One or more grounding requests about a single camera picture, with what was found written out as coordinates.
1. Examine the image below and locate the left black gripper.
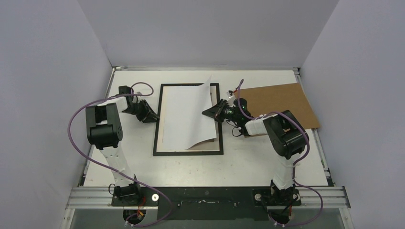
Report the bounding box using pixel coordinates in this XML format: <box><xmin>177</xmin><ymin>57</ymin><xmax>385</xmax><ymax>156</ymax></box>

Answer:
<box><xmin>122</xmin><ymin>100</ymin><xmax>159</xmax><ymax>123</ymax></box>

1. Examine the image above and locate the white photo paper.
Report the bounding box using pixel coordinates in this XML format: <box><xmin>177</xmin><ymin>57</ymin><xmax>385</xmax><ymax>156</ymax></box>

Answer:
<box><xmin>162</xmin><ymin>77</ymin><xmax>217</xmax><ymax>151</ymax></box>

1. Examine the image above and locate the cream mat board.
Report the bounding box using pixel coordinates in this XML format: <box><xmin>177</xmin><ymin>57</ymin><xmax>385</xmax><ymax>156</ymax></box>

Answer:
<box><xmin>157</xmin><ymin>86</ymin><xmax>221</xmax><ymax>152</ymax></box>

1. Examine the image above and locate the black picture frame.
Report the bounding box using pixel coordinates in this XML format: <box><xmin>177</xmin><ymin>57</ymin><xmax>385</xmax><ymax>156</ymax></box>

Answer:
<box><xmin>152</xmin><ymin>83</ymin><xmax>224</xmax><ymax>157</ymax></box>

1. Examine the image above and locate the brown cardboard backing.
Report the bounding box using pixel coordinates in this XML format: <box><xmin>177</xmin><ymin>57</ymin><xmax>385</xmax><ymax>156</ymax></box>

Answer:
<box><xmin>235</xmin><ymin>83</ymin><xmax>320</xmax><ymax>129</ymax></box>

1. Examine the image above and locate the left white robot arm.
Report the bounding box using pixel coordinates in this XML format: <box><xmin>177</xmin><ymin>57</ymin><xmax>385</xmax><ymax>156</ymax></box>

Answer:
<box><xmin>85</xmin><ymin>86</ymin><xmax>160</xmax><ymax>206</ymax></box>

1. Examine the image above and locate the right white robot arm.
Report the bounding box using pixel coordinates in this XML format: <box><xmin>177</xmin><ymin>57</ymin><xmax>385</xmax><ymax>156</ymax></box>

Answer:
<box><xmin>202</xmin><ymin>98</ymin><xmax>309</xmax><ymax>206</ymax></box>

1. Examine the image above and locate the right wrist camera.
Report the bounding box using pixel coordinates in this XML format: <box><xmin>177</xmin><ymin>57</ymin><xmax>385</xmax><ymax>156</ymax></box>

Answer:
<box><xmin>226</xmin><ymin>90</ymin><xmax>236</xmax><ymax>105</ymax></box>

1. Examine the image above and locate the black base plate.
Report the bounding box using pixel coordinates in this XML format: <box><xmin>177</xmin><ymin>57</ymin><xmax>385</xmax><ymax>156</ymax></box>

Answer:
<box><xmin>108</xmin><ymin>185</ymin><xmax>301</xmax><ymax>224</ymax></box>

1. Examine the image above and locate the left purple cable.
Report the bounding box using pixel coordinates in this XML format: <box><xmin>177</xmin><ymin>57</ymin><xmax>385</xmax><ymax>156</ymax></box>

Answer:
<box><xmin>67</xmin><ymin>82</ymin><xmax>174</xmax><ymax>228</ymax></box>

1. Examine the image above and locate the aluminium front rail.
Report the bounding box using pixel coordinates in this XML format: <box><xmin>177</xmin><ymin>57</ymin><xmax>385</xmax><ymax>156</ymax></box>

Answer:
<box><xmin>66</xmin><ymin>187</ymin><xmax>351</xmax><ymax>209</ymax></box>

